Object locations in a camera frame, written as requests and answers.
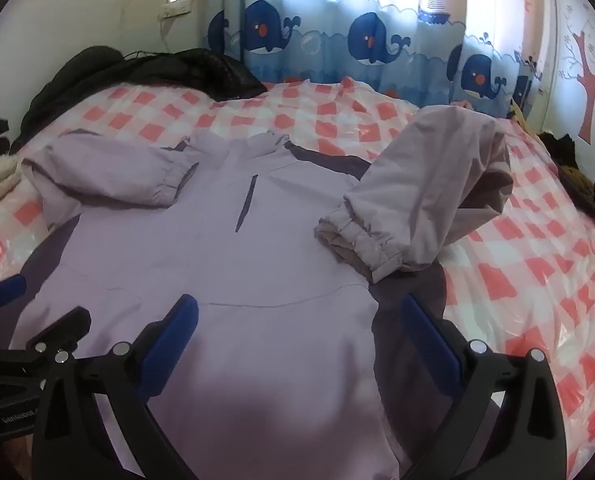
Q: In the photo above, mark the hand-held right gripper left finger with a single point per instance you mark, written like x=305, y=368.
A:
x=175, y=342

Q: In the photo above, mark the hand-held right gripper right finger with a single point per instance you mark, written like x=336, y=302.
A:
x=427, y=347

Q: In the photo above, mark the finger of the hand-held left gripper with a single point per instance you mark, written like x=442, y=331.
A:
x=7, y=288
x=64, y=327

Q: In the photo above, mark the lilac and purple jacket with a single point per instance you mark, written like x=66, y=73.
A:
x=257, y=240

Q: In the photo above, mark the black puffer jacket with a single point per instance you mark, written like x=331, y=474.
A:
x=67, y=80

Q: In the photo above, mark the brown knitted cloth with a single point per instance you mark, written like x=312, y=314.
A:
x=580, y=182

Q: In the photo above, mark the small black cloth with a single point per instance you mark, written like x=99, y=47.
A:
x=557, y=150

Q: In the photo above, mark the pink cloth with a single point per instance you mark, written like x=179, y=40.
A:
x=461, y=104

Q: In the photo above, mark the red white checkered bed cover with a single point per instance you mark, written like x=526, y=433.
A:
x=327, y=110

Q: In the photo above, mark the blue whale print curtain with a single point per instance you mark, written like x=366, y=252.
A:
x=327, y=55

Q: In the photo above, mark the brown tree wall decal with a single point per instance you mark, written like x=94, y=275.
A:
x=590, y=85

